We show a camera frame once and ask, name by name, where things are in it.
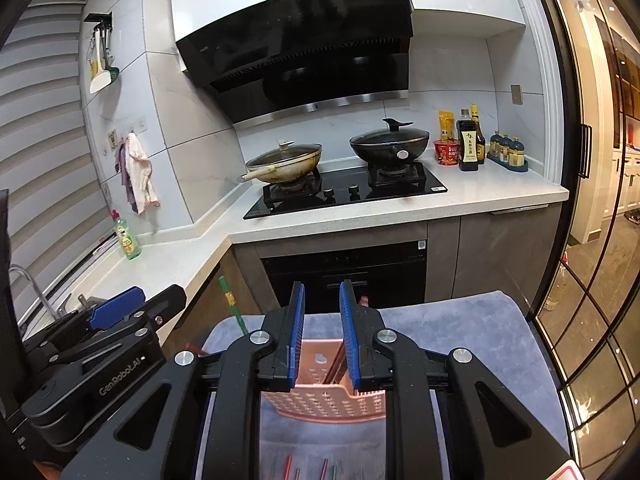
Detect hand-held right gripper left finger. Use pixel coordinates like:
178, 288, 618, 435
60, 281, 307, 480

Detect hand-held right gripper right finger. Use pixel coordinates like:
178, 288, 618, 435
339, 280, 573, 480

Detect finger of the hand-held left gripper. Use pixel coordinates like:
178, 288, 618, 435
22, 284, 187, 361
50, 322, 166, 386

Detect dark maroon chopstick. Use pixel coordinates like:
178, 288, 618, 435
326, 340, 346, 387

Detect pink perforated utensil holder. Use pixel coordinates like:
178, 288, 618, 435
260, 338, 389, 422

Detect black built-in oven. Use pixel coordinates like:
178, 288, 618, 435
261, 241, 428, 313

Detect green dish soap bottle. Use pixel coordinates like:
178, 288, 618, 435
111, 209, 142, 261

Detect chrome faucet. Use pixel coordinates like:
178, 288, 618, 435
7, 266, 56, 321

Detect blue-grey plush cloth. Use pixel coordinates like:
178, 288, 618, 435
200, 290, 571, 480

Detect purple hanging cloth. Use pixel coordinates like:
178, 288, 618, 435
114, 142, 138, 213

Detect white pink hanging cloth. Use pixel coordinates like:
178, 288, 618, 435
124, 132, 161, 216

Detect black gas stove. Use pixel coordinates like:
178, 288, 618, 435
243, 162, 448, 220

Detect brown lower cabinets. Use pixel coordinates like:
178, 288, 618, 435
165, 205, 563, 356

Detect beige wok with lid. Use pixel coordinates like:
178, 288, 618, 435
241, 140, 323, 184

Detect white window blinds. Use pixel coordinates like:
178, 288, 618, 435
0, 2, 116, 321

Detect black wok with lid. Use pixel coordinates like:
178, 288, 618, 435
349, 118, 431, 166

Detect speckled white countertop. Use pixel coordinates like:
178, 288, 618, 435
75, 160, 571, 311

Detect red instant noodle cup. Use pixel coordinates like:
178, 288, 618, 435
433, 139, 462, 167

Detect dark soy sauce bottle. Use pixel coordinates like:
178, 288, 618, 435
457, 109, 480, 172

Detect white hanging spatula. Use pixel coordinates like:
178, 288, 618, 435
89, 30, 113, 95

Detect green hanging utensil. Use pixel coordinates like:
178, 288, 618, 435
102, 30, 120, 83

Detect brown sauce bottle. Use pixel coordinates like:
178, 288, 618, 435
470, 105, 487, 165

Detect spice jar set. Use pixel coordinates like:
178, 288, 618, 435
487, 130, 528, 170

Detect black framed glass door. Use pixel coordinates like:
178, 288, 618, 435
525, 0, 640, 480

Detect black range hood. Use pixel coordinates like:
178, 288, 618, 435
175, 0, 415, 126

